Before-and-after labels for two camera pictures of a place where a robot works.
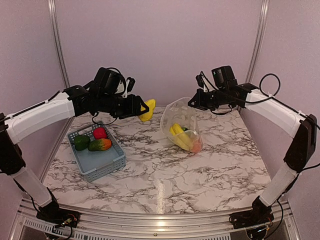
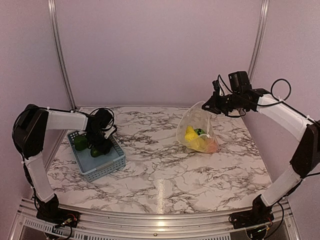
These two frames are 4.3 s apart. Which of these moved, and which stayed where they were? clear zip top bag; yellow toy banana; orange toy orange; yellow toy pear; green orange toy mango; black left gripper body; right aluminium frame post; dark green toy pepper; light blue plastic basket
Moved: yellow toy banana; black left gripper body; yellow toy pear; clear zip top bag; orange toy orange; green orange toy mango
Stayed: light blue plastic basket; dark green toy pepper; right aluminium frame post
